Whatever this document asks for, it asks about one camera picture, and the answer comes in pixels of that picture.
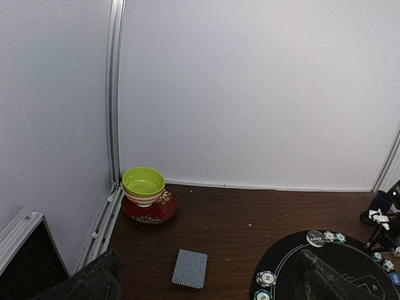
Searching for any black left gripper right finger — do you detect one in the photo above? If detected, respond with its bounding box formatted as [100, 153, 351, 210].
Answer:
[294, 250, 378, 299]

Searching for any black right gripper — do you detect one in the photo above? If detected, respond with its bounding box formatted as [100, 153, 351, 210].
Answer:
[359, 181, 399, 253]

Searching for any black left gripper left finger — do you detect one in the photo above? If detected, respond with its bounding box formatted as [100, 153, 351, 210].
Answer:
[35, 250, 123, 300]

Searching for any blue white poker chip stack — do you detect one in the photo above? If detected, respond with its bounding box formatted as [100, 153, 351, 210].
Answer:
[392, 246, 400, 258]

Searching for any blue round blind button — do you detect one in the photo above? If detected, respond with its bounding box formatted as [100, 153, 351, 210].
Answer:
[389, 272, 400, 286]

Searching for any clear round dealer button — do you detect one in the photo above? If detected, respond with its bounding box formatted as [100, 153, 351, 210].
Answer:
[306, 230, 326, 248]

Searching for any green poker chip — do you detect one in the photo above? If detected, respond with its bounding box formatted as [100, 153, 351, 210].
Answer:
[252, 289, 273, 300]

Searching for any round black poker mat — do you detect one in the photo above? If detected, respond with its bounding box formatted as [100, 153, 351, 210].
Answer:
[249, 229, 399, 299]

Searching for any dark blue enamel mug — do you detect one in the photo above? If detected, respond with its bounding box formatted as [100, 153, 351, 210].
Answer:
[374, 190, 393, 214]

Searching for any aluminium poker case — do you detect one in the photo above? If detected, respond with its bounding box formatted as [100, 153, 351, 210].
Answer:
[1, 207, 69, 299]

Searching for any blue playing card deck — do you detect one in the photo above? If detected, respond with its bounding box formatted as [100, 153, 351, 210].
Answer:
[171, 249, 208, 289]

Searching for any green bowl on red saucer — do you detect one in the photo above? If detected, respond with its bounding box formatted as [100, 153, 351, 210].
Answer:
[121, 167, 179, 224]

